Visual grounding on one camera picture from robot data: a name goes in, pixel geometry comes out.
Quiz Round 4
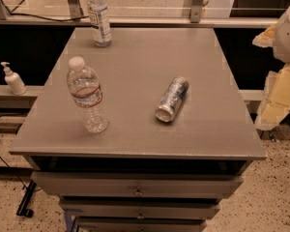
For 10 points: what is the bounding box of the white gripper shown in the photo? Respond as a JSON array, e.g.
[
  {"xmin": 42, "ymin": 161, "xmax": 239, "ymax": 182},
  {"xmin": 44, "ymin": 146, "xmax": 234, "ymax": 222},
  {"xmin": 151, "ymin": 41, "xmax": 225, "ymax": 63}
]
[{"xmin": 252, "ymin": 7, "xmax": 290, "ymax": 131}]

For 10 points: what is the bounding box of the silver blue redbull can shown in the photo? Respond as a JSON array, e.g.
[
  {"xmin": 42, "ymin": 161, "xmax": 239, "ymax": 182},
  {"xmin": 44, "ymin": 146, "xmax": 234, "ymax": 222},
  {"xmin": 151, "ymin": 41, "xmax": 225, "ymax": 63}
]
[{"xmin": 155, "ymin": 76, "xmax": 189, "ymax": 123}]

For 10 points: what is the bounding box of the grey drawer cabinet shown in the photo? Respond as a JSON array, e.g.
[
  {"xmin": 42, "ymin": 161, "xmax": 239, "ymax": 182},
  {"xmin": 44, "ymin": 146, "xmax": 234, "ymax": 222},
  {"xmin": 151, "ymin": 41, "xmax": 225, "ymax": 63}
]
[{"xmin": 9, "ymin": 27, "xmax": 268, "ymax": 232}]

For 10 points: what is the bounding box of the water bottle blue white label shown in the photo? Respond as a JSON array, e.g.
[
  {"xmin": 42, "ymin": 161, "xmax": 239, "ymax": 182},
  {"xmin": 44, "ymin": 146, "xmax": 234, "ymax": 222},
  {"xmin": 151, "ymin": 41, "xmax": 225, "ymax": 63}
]
[{"xmin": 87, "ymin": 0, "xmax": 112, "ymax": 47}]

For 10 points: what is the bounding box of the clear water bottle red label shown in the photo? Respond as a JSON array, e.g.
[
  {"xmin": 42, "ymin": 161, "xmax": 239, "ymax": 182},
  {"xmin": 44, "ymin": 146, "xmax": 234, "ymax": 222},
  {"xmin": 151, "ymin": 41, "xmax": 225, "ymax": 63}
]
[{"xmin": 67, "ymin": 56, "xmax": 108, "ymax": 133}]

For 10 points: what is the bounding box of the top grey drawer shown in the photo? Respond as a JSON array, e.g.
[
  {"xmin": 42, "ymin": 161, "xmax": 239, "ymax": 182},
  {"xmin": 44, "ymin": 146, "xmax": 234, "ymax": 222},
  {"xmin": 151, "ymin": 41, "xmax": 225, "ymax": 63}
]
[{"xmin": 32, "ymin": 172, "xmax": 243, "ymax": 199}]

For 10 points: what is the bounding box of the grey drawer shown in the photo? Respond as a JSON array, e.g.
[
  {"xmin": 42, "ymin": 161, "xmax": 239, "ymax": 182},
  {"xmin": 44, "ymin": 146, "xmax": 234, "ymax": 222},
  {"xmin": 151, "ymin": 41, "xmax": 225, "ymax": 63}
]
[
  {"xmin": 32, "ymin": 172, "xmax": 243, "ymax": 199},
  {"xmin": 77, "ymin": 217, "xmax": 206, "ymax": 232},
  {"xmin": 60, "ymin": 199, "xmax": 220, "ymax": 219}
]

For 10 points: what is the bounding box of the middle grey drawer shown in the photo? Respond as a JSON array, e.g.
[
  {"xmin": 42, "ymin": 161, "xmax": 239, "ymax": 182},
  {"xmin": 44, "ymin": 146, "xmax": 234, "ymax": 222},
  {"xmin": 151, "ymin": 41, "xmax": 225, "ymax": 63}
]
[{"xmin": 60, "ymin": 199, "xmax": 220, "ymax": 219}]

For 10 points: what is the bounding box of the bottom grey drawer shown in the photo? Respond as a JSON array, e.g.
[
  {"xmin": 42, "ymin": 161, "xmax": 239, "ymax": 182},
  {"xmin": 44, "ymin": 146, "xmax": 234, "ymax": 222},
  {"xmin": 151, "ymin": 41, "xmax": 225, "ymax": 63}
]
[{"xmin": 77, "ymin": 217, "xmax": 206, "ymax": 232}]

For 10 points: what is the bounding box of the white pump lotion bottle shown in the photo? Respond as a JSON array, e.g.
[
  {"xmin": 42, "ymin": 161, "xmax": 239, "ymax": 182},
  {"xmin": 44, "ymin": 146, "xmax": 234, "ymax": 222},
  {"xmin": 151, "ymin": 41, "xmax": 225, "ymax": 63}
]
[{"xmin": 1, "ymin": 62, "xmax": 27, "ymax": 95}]

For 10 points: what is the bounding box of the grey metal railing frame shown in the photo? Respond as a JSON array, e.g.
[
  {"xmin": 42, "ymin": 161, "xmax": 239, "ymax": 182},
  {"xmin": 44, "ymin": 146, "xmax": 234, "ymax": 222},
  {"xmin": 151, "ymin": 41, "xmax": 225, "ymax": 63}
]
[{"xmin": 0, "ymin": 0, "xmax": 290, "ymax": 28}]

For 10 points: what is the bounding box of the black cable on ledge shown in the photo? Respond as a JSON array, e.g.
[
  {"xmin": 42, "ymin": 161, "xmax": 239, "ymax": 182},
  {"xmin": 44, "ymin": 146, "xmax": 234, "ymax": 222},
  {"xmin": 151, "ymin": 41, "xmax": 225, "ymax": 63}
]
[{"xmin": 9, "ymin": 13, "xmax": 90, "ymax": 22}]

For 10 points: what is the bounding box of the black metal foot bracket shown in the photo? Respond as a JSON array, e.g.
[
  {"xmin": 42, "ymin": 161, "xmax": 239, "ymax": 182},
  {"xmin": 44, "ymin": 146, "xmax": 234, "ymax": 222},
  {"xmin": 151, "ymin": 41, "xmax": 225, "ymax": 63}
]
[{"xmin": 16, "ymin": 181, "xmax": 37, "ymax": 218}]

